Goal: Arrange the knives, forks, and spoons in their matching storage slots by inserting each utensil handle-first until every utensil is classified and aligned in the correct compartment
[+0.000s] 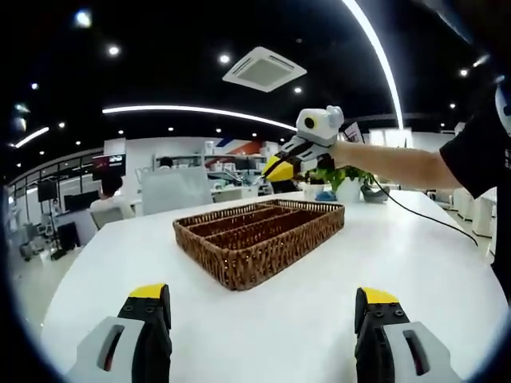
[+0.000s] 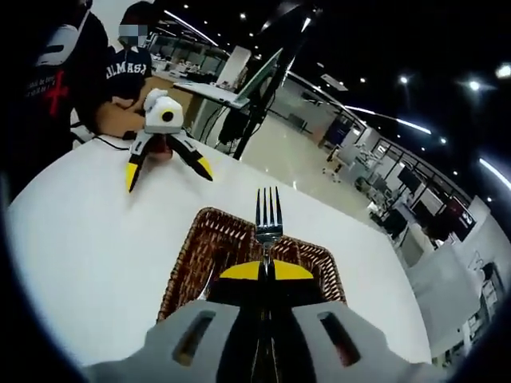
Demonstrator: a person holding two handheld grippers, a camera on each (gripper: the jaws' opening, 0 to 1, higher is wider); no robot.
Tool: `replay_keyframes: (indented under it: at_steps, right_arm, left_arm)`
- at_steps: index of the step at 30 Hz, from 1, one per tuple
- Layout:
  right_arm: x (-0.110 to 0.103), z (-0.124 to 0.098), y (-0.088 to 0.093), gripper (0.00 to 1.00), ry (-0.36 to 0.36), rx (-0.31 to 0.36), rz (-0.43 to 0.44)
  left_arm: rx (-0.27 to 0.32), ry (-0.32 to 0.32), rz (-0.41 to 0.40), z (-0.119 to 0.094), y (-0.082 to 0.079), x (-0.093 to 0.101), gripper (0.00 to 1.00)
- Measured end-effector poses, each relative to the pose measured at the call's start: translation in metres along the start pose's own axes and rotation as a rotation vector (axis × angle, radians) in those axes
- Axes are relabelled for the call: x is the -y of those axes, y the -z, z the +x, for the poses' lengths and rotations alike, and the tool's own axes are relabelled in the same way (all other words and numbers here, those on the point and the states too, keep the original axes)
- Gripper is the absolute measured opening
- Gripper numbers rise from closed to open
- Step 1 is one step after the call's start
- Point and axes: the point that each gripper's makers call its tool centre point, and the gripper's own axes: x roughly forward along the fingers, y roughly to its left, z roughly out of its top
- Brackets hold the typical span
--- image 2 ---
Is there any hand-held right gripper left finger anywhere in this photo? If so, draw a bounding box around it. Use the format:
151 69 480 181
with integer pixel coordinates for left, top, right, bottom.
85 261 267 383

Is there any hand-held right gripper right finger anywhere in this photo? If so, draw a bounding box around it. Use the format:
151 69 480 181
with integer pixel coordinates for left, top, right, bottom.
269 259 448 383

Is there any brown wicker storage tray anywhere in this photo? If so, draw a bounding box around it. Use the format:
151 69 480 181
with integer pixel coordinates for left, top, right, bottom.
156 206 347 324

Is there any person's left hand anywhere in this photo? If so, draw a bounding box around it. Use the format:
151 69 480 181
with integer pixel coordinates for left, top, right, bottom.
149 133 173 164

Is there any wooden desk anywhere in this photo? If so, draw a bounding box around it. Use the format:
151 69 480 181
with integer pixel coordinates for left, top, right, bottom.
171 79 208 135

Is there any open laptop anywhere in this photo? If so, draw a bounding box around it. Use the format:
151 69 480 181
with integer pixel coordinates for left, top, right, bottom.
172 47 285 109

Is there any black stand pole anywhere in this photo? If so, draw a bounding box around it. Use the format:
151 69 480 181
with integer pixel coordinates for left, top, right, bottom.
232 6 311 161

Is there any white chest-worn device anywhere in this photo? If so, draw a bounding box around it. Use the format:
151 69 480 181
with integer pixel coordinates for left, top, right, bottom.
34 23 80 68

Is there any dark red wall screen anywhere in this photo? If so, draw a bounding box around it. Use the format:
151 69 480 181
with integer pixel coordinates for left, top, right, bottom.
449 199 478 243

